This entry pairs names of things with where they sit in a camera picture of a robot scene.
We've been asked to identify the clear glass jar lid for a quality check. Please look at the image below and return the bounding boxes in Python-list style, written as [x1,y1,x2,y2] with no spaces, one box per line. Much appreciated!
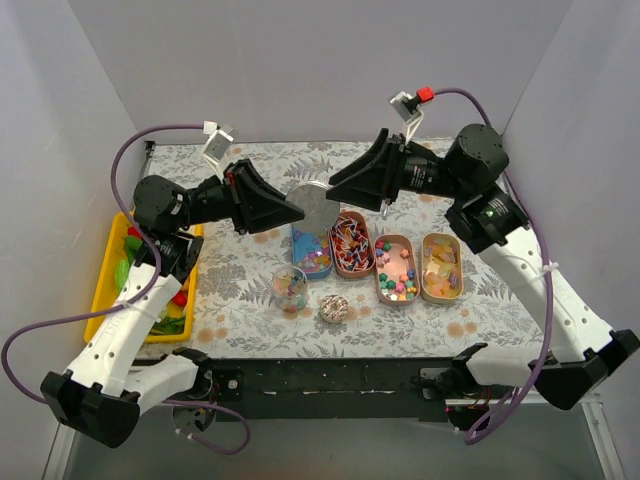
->
[286,181,340,236]

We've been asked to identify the blue candy tray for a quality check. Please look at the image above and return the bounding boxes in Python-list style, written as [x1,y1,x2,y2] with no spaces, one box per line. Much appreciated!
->
[291,227,333,280]

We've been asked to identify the pink lollipop tray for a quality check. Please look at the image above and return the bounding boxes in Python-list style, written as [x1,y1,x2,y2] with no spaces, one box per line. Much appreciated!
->
[329,211,375,279]

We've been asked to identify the clear glass jar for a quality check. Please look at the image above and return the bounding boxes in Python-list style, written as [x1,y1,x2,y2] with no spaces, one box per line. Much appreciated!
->
[272,266,309,313]

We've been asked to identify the beige gummy candy tray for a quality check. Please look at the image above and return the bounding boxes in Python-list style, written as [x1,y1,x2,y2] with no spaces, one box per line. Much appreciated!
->
[420,233,464,305]

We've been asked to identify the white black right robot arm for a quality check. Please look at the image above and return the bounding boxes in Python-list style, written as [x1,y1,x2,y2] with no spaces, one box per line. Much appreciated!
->
[326,124,639,410]

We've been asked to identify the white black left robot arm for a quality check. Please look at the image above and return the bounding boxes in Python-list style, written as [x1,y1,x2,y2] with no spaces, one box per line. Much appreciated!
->
[40,159,304,448]

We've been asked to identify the red toy chili pepper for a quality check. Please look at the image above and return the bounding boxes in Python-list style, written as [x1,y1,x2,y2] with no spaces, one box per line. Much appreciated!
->
[127,226,141,239]

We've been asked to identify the floral patterned table mat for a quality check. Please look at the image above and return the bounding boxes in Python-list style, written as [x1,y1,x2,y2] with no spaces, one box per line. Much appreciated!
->
[143,142,542,358]

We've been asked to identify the yellow plastic bin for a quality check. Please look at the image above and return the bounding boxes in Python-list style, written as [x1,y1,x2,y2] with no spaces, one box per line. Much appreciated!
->
[91,213,198,344]

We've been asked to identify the small donut decorated tin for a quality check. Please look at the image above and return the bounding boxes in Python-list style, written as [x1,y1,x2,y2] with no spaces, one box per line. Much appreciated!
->
[320,295,349,324]

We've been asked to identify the green toy vegetables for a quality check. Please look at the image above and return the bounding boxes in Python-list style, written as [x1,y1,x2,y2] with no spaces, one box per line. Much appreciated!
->
[114,234,187,336]

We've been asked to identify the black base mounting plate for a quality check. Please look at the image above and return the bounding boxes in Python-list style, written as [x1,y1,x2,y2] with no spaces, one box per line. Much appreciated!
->
[154,357,576,422]

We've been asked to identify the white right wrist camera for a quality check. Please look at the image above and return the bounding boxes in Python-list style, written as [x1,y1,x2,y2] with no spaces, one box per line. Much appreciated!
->
[388,91,424,143]

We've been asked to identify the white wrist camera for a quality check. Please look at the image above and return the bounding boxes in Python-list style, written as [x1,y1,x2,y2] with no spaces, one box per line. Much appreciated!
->
[388,91,424,143]
[200,121,236,176]

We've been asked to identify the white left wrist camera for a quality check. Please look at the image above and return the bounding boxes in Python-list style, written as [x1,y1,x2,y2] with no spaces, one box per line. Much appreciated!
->
[200,121,236,176]

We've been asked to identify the aluminium frame rail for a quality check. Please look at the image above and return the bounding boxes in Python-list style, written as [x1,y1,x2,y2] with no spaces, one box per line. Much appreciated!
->
[39,363,626,480]

